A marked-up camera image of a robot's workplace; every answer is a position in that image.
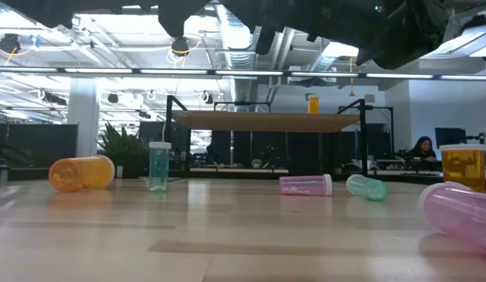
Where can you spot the small orange pill bottle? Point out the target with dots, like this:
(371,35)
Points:
(313,105)

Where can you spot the green pill bottle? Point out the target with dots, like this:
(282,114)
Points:
(159,168)
(366,188)

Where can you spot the pink pill bottle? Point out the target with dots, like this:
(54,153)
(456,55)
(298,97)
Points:
(302,185)
(462,215)

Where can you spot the large orange pill bottle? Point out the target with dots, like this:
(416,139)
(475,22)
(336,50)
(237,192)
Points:
(462,168)
(86,172)

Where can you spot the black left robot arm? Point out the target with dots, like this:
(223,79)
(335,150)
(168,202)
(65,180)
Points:
(51,9)

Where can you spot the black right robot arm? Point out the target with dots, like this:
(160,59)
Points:
(403,31)

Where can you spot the wooden shelf black metal legs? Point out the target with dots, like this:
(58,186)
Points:
(266,122)

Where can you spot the long ceiling light strip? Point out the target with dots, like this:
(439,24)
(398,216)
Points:
(172,71)

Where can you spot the potted green succulent plant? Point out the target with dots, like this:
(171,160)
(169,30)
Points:
(123,150)

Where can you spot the person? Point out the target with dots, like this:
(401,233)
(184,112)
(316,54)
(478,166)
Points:
(423,150)

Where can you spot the black computer monitor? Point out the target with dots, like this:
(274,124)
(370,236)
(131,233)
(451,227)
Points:
(450,137)

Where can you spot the black partition panel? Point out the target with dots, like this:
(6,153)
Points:
(35,145)

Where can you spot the black aluminium table frame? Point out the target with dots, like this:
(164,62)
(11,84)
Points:
(400,178)

